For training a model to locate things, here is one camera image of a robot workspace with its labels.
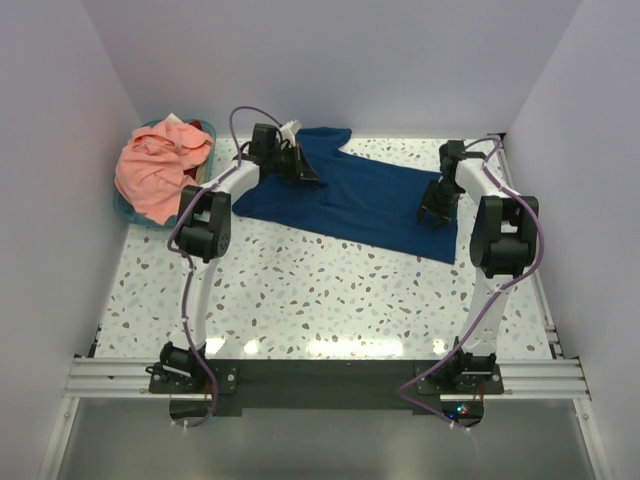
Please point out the teal plastic laundry basket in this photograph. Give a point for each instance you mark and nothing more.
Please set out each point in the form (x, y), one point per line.
(130, 212)

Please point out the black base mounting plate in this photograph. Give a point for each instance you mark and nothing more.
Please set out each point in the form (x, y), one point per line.
(229, 387)

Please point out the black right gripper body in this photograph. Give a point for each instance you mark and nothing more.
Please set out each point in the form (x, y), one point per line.
(437, 203)

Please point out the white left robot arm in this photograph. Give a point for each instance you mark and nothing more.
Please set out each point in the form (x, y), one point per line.
(202, 234)

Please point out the pink t shirt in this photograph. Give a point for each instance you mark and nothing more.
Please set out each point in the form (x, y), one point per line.
(155, 165)

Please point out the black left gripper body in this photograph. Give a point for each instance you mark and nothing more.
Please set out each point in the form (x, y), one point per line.
(295, 163)

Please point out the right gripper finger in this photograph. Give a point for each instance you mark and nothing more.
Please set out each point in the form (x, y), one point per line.
(422, 212)
(442, 219)

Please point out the beige garment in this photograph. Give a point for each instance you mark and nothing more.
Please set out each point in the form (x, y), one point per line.
(202, 173)

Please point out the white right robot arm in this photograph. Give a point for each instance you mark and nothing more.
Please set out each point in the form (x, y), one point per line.
(506, 243)

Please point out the aluminium frame rail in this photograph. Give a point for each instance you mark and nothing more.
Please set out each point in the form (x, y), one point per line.
(522, 379)

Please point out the dark blue t shirt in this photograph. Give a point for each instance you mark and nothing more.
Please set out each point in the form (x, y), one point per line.
(355, 199)

